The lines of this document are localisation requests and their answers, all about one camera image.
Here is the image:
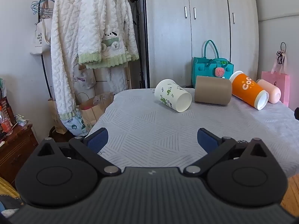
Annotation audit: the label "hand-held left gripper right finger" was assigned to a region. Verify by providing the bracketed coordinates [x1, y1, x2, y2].
[184, 128, 269, 176]

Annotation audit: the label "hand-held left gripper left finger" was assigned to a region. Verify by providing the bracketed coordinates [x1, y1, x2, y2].
[35, 128, 122, 176]

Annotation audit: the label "white leaf-print paper cup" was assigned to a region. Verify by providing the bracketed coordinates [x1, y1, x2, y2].
[154, 79, 192, 113]

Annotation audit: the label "pink cup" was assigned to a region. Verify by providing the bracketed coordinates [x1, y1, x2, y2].
[256, 79, 281, 104]

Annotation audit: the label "brown paper cup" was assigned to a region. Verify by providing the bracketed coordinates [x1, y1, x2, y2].
[194, 75, 232, 106]

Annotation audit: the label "orange paper cup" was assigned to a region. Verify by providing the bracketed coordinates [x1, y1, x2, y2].
[230, 71, 269, 111]

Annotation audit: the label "blue white printed bag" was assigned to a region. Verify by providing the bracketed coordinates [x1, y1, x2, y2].
[59, 109, 87, 136]

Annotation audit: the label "pink paper gift bag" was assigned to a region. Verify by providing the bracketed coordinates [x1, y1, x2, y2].
[261, 63, 290, 108]

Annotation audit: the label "tall brown paper bag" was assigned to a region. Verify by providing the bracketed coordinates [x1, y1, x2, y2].
[48, 97, 64, 134]

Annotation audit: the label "small tote bag purple print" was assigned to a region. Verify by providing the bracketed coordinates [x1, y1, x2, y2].
[74, 64, 97, 90]

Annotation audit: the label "teal felt handbag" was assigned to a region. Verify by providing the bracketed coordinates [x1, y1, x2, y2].
[192, 40, 235, 88]

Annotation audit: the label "brown wooden cabinet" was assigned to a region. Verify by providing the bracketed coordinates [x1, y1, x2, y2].
[0, 123, 39, 182]

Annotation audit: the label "black clothes rack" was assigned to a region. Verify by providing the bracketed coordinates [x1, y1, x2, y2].
[37, 0, 87, 112]

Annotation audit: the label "white fluffy robe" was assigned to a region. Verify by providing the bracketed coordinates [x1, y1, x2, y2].
[50, 0, 128, 124]

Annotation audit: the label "red drink bottle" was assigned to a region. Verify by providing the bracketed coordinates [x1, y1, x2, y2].
[0, 106, 13, 136]

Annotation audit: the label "yellow cloth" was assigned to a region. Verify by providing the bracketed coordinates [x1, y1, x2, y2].
[0, 177, 20, 199]

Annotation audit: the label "light wood wardrobe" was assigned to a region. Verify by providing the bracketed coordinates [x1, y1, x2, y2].
[142, 0, 260, 89]

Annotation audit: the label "white fluffy jacket green trim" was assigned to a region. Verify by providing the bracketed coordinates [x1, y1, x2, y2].
[78, 0, 140, 69]

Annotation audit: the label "white printed tote bag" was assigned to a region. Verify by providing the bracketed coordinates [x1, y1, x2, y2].
[30, 5, 53, 56]

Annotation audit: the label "teal clothes hangers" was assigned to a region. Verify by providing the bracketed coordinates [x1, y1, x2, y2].
[31, 0, 56, 15]

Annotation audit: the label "black hair ties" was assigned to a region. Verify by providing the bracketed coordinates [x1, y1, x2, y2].
[277, 42, 287, 66]

